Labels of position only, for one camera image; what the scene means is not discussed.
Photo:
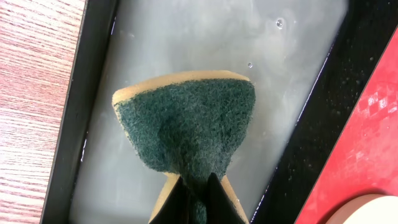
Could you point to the black water tray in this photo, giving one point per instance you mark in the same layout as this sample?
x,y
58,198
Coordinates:
x,y
308,60

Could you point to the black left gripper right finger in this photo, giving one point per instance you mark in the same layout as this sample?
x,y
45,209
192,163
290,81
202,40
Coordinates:
x,y
222,204

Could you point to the green yellow sponge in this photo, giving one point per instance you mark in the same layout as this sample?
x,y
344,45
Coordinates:
x,y
188,124

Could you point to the red plastic tray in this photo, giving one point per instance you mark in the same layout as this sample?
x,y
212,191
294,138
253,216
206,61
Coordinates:
x,y
364,160

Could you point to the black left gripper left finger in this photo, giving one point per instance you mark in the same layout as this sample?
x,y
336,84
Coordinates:
x,y
172,205

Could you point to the white plate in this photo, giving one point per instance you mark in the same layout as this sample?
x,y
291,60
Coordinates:
x,y
367,209

